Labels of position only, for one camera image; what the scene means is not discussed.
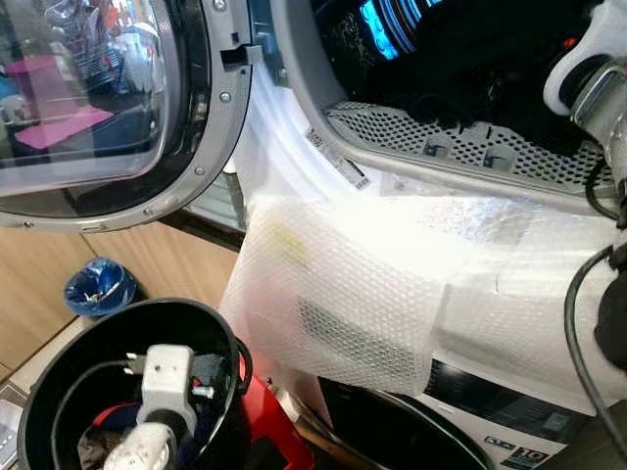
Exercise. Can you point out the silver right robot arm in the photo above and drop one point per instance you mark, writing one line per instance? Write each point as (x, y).
(607, 117)

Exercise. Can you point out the red plastic stool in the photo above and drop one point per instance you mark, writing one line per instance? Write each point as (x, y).
(269, 421)

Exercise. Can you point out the blue bag lined bin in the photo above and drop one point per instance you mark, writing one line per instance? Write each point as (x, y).
(98, 286)

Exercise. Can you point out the black plastic bucket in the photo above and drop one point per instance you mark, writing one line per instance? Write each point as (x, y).
(59, 352)

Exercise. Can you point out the clear bubble wrap sheet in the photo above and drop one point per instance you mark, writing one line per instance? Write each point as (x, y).
(362, 284)

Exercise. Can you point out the grey perforated lint filter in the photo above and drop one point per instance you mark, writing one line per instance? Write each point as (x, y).
(392, 132)

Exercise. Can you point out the white appliance button panel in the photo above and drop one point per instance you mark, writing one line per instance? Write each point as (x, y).
(8, 431)

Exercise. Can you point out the white tumble dryer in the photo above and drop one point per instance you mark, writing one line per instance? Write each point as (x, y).
(274, 147)

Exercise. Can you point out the white barcode label sticker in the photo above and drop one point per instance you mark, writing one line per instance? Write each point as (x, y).
(338, 159)

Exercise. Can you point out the round glass dryer door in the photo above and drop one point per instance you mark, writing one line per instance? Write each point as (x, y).
(225, 98)

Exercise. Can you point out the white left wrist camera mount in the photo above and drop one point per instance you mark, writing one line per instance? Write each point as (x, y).
(167, 377)

